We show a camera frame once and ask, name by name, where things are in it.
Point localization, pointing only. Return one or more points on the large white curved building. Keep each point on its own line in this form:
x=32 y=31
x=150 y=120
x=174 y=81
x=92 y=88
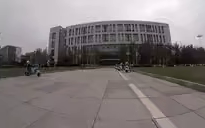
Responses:
x=113 y=36

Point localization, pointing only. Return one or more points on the cluster of bare trees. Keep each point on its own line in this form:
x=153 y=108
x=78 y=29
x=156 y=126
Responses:
x=36 y=56

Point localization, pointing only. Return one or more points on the scooter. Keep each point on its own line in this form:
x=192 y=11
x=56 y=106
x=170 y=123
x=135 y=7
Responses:
x=33 y=71

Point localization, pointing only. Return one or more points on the group of people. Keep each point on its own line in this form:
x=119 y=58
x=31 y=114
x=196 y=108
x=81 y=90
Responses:
x=123 y=67

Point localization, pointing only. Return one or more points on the floodlight pole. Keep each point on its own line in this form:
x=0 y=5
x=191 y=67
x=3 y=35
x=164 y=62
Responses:
x=199 y=39

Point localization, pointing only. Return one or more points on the grey concrete slab pavement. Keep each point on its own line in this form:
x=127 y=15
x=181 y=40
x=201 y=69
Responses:
x=76 y=100

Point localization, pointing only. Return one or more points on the grass lawn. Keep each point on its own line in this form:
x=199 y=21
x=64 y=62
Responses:
x=186 y=72
x=13 y=71

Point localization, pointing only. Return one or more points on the person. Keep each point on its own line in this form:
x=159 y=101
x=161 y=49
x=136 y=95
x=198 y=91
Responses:
x=28 y=66

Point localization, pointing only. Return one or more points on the low grey building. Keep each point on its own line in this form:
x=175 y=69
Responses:
x=9 y=54

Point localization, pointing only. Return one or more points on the row of dark trees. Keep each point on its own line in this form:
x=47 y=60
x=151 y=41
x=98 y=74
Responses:
x=176 y=55

